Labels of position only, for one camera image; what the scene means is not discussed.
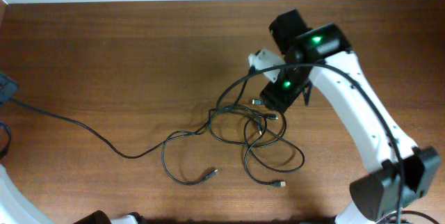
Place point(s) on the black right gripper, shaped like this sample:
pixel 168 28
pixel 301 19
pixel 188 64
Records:
pixel 281 99

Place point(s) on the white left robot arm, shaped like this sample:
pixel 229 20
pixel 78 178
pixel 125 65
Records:
pixel 15 208

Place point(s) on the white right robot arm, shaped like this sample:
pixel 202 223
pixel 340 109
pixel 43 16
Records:
pixel 398 171

